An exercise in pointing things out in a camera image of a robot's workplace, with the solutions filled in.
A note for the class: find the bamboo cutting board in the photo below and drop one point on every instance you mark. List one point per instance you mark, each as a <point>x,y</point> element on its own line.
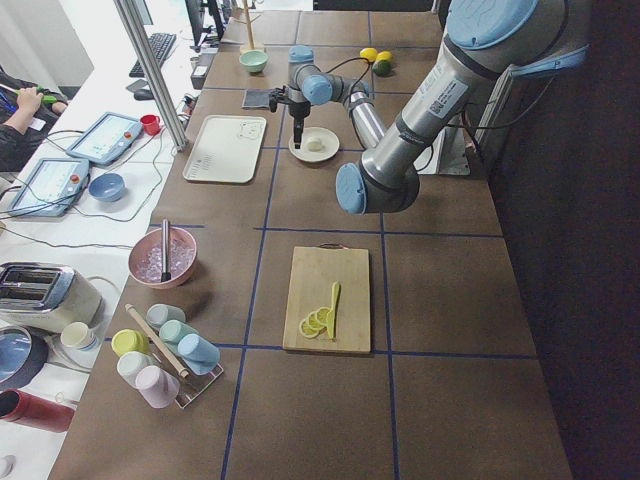
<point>313,271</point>

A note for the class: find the yellow-green plastic knife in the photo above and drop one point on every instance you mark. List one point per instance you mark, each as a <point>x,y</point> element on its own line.
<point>331,315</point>

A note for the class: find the white cup on rack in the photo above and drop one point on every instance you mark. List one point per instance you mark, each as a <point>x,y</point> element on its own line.
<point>131,363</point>

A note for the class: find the paper cup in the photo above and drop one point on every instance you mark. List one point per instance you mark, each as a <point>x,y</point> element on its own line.
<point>79,336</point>

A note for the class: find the grey cup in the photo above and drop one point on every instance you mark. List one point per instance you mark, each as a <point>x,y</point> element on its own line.
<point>158,314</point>

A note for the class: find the mint green cup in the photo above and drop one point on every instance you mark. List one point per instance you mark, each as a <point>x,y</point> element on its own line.
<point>172,332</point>

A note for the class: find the white wire cup rack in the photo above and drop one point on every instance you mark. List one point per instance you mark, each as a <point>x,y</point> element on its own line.
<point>201,375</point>

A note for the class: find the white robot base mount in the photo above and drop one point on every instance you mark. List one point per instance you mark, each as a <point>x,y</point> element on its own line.
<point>446,156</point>

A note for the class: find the pink cup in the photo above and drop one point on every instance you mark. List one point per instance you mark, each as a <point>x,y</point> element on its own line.
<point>157,387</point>

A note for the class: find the white bear tray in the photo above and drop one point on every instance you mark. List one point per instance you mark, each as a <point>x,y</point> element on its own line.
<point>226,149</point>

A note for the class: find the lemon slice middle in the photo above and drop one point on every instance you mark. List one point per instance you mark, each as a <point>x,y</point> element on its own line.
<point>314,322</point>

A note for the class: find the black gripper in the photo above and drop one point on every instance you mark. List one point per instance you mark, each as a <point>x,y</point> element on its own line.
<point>298,111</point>

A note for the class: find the yellow lemon outer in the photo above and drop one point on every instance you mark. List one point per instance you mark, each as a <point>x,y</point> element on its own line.
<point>384,56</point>

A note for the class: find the steel ice scoop handle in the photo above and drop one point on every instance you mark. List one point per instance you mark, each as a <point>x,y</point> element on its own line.
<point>165,251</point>

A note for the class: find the yellow lemon near avocado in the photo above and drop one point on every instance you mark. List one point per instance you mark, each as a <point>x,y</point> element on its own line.
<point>369,54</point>

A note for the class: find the mint green bowl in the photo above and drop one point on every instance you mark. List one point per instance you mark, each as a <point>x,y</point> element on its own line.
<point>253,61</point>

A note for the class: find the cream round plate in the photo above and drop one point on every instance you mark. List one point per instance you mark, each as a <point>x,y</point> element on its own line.
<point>330,141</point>

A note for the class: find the light blue cup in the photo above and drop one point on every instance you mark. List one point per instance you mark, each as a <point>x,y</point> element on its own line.
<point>200,355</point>

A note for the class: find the teach pendant near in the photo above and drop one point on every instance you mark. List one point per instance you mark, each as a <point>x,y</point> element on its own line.
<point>52,187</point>

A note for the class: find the grey folded cloth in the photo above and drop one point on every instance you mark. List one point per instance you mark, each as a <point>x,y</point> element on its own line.
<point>256,99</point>

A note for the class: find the blue bowl on desk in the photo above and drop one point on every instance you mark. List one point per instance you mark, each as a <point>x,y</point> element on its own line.
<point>109,187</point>

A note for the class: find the person hand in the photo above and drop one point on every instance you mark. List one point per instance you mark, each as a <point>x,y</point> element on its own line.
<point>28,101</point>

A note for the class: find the yellow-green cup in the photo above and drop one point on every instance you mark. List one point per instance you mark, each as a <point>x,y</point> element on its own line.
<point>128,340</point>

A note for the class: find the aluminium frame post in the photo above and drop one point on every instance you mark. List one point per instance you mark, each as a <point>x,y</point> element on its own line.
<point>132,23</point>

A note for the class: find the wooden rack rod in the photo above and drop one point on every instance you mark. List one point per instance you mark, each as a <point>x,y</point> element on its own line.
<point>181,370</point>

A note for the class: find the red cylinder container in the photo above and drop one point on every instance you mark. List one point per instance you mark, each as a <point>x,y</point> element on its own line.
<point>25,409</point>

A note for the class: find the white toaster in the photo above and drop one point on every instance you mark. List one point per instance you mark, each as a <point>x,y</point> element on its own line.
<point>46,296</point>

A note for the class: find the wooden mug tree stand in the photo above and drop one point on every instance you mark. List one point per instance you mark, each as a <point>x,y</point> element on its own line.
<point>246,20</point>

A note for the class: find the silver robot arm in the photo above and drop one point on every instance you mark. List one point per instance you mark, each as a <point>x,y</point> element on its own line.
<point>482,39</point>

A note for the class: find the dark blue bowl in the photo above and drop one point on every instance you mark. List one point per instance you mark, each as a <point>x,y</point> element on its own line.
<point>23,356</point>

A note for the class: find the black keyboard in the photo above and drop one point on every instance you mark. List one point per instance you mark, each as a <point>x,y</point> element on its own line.
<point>162,45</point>

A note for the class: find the red mug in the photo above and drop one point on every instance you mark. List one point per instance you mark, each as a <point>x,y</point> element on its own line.
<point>150,124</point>

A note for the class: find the teach pendant far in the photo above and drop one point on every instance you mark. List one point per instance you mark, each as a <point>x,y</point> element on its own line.
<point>107,139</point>

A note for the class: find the green avocado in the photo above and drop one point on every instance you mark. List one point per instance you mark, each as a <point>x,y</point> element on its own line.
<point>382,68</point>

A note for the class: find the pink bowl of ice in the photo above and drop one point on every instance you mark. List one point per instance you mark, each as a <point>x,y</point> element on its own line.
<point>144,261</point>

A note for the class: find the lemon slice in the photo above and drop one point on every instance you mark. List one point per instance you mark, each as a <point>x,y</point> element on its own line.
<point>322,315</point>
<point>314,322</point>
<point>307,330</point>

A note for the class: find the teach pendant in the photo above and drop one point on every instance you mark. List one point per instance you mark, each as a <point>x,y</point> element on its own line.
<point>107,139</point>
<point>52,187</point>

